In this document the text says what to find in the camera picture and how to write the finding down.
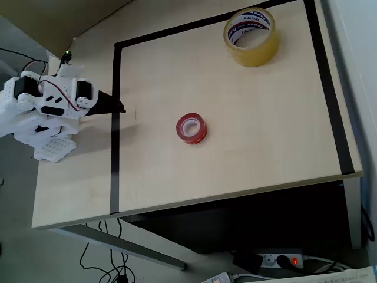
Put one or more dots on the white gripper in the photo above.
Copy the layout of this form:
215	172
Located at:
103	104

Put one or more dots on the red tape roll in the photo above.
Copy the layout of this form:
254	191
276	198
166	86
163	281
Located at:
200	132

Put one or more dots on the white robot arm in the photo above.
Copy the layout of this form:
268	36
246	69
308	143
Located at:
11	97

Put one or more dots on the yellow tape roll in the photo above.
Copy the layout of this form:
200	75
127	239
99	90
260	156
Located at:
259	56

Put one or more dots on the black module green LED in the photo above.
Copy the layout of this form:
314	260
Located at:
66	58

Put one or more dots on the gray table foot beam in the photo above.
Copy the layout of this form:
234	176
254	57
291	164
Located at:
123	246

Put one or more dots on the black power adapter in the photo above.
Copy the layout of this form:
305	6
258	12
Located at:
246	262

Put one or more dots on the black round plug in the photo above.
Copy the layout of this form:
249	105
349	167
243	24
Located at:
283	261

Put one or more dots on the gray table leg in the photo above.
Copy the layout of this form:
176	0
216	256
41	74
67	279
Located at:
353	215

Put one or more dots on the white printed paper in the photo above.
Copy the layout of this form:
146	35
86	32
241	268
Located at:
324	277

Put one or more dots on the white gridded base plate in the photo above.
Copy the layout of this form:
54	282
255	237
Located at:
54	148

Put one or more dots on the white power strip orange switch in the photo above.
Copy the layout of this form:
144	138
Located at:
219	277

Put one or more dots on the white power strip red switch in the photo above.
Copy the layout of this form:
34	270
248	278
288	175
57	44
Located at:
272	261

